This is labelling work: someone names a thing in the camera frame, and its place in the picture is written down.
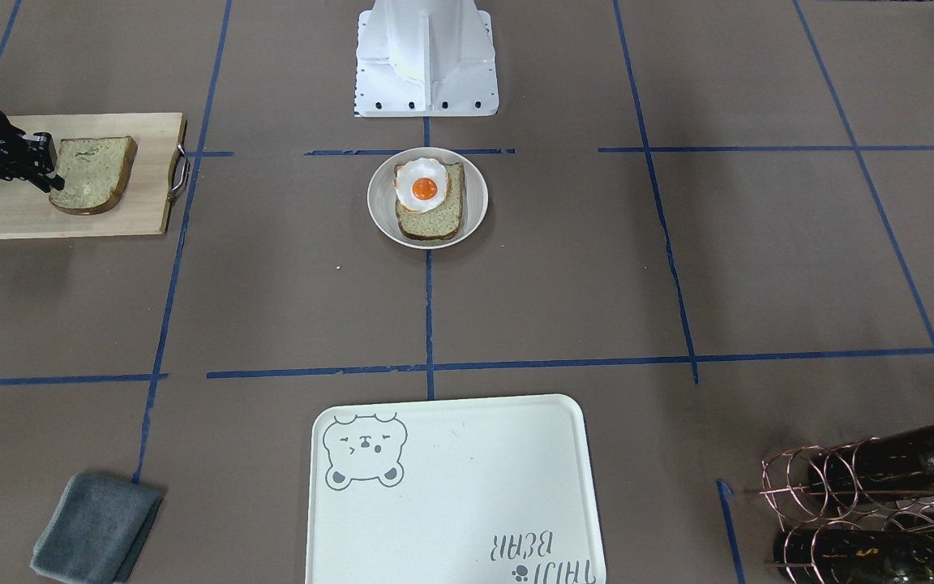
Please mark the bread slice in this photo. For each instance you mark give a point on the bread slice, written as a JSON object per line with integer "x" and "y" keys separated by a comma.
{"x": 95, "y": 173}
{"x": 443, "y": 222}

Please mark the white round plate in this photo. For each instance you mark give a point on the white round plate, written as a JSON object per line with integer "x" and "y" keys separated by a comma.
{"x": 381, "y": 195}

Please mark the white bear serving tray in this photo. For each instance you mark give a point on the white bear serving tray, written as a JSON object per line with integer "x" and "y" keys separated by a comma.
{"x": 480, "y": 490}

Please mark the wooden cutting board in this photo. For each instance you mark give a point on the wooden cutting board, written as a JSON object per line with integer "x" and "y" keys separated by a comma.
{"x": 143, "y": 208}

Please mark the grey folded cloth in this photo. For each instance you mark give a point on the grey folded cloth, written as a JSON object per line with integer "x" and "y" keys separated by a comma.
{"x": 97, "y": 531}

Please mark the fried egg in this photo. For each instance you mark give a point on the fried egg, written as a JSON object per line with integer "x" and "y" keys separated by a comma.
{"x": 421, "y": 185}

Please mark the dark wine bottle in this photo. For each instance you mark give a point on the dark wine bottle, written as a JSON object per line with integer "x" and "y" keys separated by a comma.
{"x": 888, "y": 468}
{"x": 836, "y": 554}

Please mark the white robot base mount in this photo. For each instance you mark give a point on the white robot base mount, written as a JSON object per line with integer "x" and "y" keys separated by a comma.
{"x": 425, "y": 58}

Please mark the copper wire bottle rack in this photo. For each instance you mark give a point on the copper wire bottle rack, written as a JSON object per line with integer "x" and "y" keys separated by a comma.
{"x": 861, "y": 512}

